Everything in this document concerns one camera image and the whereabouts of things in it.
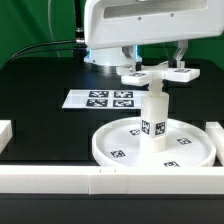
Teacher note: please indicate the black pole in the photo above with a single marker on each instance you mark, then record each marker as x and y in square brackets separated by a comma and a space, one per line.
[79, 51]

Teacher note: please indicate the white round table top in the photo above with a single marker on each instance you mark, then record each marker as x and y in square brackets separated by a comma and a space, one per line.
[118, 144]

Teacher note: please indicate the white cross table base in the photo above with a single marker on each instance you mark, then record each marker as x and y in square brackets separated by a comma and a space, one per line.
[159, 72]

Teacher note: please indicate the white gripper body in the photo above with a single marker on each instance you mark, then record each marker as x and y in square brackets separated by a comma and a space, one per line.
[119, 23]

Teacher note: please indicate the white marker sheet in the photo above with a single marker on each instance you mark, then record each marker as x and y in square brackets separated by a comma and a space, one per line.
[103, 99]

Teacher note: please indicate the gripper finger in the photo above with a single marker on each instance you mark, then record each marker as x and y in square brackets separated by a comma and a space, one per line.
[176, 60]
[129, 54]

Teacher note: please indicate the white left fence bar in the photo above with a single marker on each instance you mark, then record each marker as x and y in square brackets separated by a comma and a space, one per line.
[5, 133]

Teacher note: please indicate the white front fence bar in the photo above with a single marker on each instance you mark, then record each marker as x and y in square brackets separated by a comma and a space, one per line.
[106, 180]

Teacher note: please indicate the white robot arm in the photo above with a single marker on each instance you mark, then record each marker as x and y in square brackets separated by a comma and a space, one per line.
[110, 56]

